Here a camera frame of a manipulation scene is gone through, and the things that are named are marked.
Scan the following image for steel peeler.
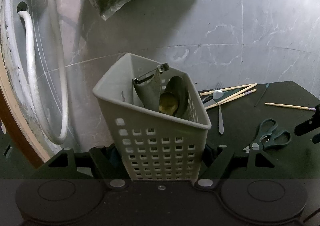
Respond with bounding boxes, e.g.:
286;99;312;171
132;63;169;112

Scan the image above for wooden chopstick with band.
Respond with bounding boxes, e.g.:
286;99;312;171
205;89;257;110

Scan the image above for steel fork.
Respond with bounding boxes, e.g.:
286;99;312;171
216;82;224;135

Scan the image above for small gold spoon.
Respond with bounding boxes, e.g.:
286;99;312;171
159;92;179;116

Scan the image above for white flexible hose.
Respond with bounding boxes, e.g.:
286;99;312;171
17;0;70;145

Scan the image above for large steel spoon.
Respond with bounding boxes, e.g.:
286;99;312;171
165;75;189;118

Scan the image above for green handled scissors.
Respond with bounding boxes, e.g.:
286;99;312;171
243;118;292;153

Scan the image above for wooden door frame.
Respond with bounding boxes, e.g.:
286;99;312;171
1;62;50;169

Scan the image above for white perforated utensil caddy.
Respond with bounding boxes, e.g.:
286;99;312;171
93;53;212;182

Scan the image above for thin green stick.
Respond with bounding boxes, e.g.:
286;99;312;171
254;83;270;107

